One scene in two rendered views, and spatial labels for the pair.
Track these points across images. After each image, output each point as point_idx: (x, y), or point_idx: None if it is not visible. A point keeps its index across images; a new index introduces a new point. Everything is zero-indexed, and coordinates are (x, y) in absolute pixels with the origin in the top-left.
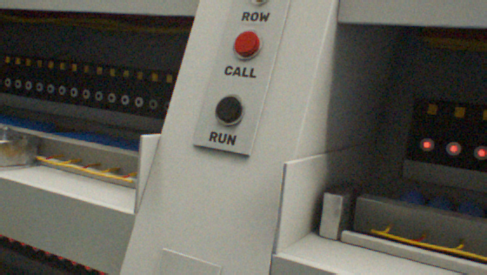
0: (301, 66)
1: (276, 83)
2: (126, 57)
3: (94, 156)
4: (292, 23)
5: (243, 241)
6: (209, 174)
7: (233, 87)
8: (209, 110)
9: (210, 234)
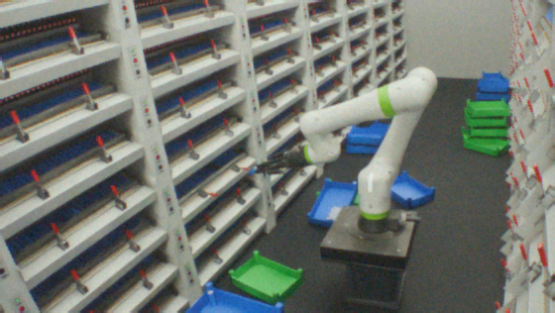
0: (262, 134)
1: (261, 137)
2: None
3: (238, 159)
4: (260, 130)
5: (264, 153)
6: (260, 150)
7: (259, 140)
8: (258, 144)
9: (262, 155)
